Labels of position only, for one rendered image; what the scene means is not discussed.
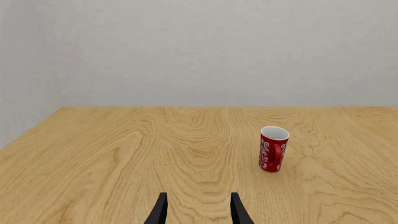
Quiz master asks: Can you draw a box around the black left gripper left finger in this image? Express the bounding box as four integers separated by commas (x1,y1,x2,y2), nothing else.
144,192,169,224

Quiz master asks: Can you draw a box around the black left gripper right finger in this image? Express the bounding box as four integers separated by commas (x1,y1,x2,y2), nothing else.
230,192,256,224

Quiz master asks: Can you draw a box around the red mug with white pattern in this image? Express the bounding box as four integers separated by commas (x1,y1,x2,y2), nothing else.
257,125,290,174

